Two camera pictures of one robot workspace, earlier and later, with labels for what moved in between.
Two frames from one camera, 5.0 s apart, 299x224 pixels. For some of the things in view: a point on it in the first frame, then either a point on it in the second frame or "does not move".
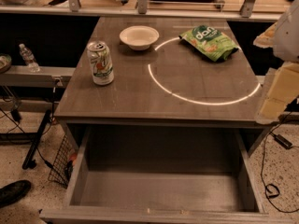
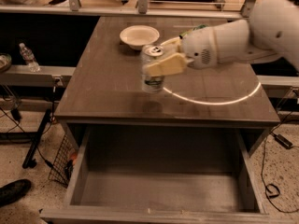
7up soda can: (101, 63) -> (151, 84)
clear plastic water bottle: (29, 58) does not move
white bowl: (139, 37) does not move
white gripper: (289, 36) -> (198, 48)
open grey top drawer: (161, 175) does not move
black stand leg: (29, 161) does not move
